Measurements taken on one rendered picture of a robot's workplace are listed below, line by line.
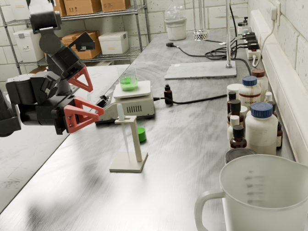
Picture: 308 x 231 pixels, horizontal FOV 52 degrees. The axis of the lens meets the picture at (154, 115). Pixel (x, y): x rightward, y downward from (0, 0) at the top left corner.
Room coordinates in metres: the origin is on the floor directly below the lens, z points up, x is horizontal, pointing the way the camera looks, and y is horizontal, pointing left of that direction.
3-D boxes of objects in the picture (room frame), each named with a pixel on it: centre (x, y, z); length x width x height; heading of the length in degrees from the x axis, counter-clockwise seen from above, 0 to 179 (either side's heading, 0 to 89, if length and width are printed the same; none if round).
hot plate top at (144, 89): (0.99, 0.06, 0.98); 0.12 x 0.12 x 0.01; 88
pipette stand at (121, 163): (0.69, 0.08, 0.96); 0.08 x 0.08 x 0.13; 74
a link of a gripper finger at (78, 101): (0.72, 0.17, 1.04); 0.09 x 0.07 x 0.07; 75
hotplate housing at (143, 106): (0.99, 0.08, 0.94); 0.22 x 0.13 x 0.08; 88
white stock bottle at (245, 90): (0.87, -0.29, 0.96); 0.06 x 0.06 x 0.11
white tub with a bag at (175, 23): (2.05, -0.21, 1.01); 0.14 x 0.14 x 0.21
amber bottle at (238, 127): (0.62, -0.18, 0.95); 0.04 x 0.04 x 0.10
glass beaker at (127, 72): (0.99, 0.07, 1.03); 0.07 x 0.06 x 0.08; 78
